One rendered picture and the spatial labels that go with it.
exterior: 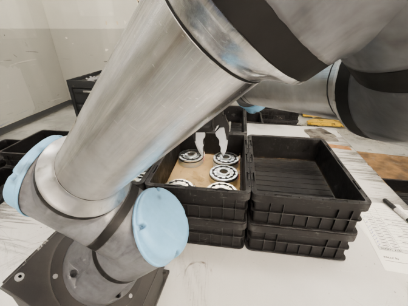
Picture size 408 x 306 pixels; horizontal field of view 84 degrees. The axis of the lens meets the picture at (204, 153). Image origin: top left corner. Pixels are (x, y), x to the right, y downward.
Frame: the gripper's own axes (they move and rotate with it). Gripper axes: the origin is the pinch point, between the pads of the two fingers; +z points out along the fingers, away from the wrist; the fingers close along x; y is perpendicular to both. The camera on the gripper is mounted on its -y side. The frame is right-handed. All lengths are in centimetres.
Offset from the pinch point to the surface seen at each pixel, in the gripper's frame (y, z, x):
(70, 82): 144, -1, 145
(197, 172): 14.6, 16.3, 8.2
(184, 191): -8.5, 7.1, 7.5
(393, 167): 171, 118, -171
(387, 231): 5, 36, -57
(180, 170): 15.5, 15.7, 15.0
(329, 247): -9.2, 27.1, -32.4
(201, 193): -8.6, 7.8, 3.0
